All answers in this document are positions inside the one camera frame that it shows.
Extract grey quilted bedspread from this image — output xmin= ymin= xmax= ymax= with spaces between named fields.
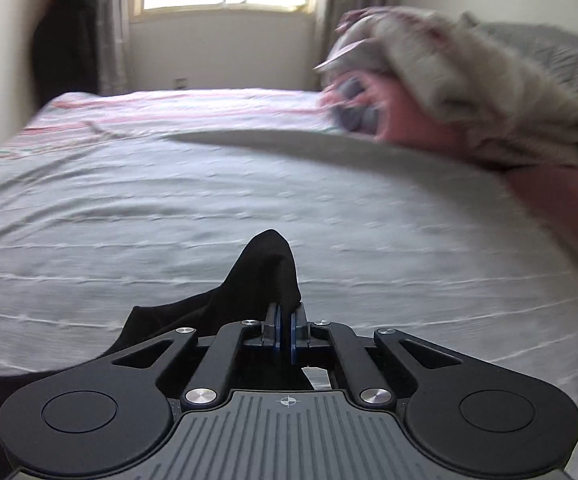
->
xmin=0 ymin=88 xmax=578 ymax=480

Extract beige folded quilt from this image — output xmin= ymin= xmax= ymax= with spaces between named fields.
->
xmin=315 ymin=6 xmax=578 ymax=167

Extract black pants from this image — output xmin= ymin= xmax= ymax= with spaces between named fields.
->
xmin=0 ymin=228 xmax=304 ymax=480

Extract dark hanging clothes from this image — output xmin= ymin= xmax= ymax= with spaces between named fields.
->
xmin=31 ymin=0 xmax=98 ymax=106

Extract pink blanket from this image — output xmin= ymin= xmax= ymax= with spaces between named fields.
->
xmin=320 ymin=71 xmax=578 ymax=281

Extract left grey curtain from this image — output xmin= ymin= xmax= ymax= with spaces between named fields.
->
xmin=96 ymin=0 xmax=130 ymax=96

